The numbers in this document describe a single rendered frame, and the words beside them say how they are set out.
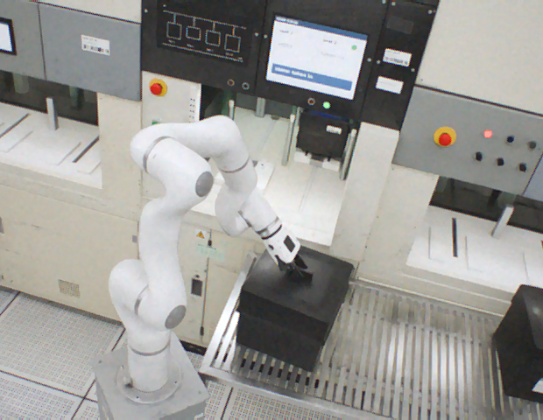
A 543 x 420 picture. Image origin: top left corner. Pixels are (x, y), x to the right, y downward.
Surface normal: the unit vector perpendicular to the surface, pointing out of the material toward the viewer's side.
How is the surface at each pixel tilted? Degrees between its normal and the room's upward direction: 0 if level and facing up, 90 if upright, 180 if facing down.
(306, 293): 0
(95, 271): 90
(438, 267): 0
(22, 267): 90
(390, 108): 90
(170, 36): 90
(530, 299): 0
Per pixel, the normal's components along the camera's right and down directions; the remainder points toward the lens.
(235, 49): -0.23, 0.57
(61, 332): 0.14, -0.78
